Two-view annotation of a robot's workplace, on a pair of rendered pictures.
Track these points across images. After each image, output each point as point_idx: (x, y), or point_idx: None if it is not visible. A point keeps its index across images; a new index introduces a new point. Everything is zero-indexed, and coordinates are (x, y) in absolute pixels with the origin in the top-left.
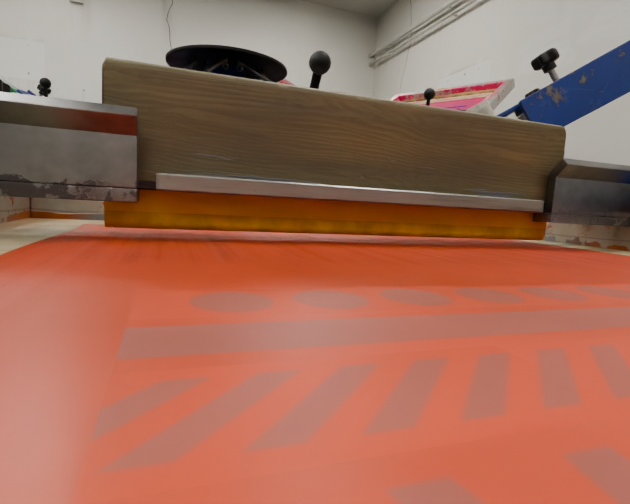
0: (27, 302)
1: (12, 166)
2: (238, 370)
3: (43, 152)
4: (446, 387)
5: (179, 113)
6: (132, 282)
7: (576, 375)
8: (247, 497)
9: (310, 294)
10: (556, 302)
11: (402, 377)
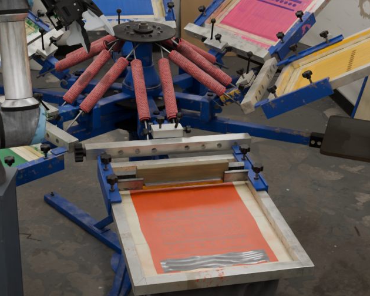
0: (145, 215)
1: (126, 187)
2: (160, 222)
3: (130, 184)
4: (170, 223)
5: (148, 174)
6: (150, 211)
7: (177, 222)
8: (161, 226)
9: (165, 213)
10: (188, 214)
11: (168, 222)
